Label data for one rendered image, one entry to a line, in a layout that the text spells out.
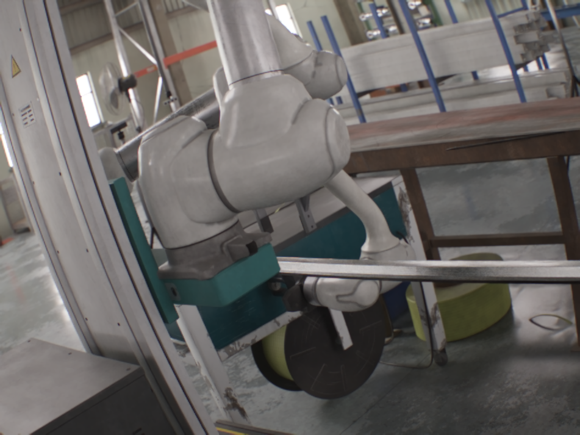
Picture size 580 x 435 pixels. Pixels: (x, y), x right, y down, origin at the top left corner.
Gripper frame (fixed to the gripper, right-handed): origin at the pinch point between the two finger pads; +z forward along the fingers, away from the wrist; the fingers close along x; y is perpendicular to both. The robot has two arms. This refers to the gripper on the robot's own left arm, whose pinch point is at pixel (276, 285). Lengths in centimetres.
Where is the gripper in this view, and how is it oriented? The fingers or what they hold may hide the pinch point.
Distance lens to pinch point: 218.8
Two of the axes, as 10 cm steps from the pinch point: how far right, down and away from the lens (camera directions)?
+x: -3.8, -8.9, -2.5
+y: 7.1, -4.5, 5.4
